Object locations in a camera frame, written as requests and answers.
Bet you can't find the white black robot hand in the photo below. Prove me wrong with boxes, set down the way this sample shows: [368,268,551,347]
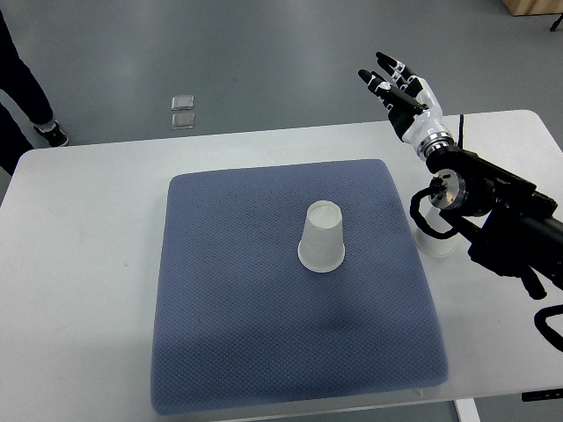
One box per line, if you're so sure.
[358,52,454,160]

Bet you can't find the white paper cup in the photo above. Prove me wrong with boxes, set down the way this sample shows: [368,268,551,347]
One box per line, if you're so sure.
[297,200,346,273]
[414,207,459,258]

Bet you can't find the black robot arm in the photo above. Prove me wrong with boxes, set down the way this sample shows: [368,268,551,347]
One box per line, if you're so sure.
[409,133,562,300]

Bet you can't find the wooden box corner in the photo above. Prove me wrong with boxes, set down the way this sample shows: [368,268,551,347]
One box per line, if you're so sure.
[502,0,562,17]

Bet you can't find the black tripod leg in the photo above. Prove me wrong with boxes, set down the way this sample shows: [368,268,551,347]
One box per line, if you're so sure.
[550,14,563,32]

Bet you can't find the white paper cup on cushion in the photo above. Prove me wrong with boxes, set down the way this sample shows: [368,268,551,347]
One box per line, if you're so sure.
[297,200,346,273]

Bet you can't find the upper metal floor plate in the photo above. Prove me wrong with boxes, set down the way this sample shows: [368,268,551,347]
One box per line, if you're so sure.
[171,94,194,111]

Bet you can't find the blue textured cushion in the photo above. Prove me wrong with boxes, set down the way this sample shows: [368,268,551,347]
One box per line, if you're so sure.
[151,159,448,415]

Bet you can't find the white table leg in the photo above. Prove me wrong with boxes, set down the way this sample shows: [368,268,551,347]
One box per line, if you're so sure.
[454,398,480,422]

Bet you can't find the black table control panel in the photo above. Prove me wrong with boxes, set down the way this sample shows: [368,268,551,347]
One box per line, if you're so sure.
[521,388,563,403]

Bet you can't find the person in dark trousers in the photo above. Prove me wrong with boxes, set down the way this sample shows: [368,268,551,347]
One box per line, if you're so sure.
[1,19,69,175]

